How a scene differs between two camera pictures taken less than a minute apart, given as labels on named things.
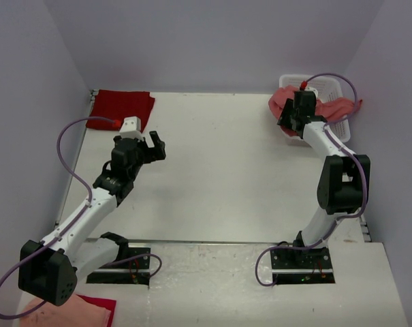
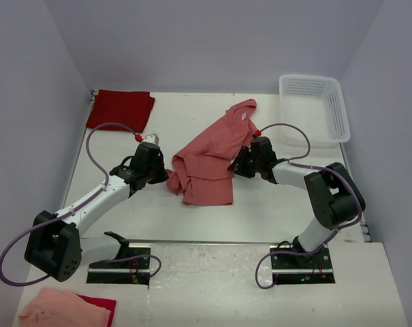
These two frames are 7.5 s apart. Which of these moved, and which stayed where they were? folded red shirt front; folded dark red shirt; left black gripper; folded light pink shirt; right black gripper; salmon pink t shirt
Moved: salmon pink t shirt; left black gripper; right black gripper
Stayed: folded red shirt front; folded dark red shirt; folded light pink shirt
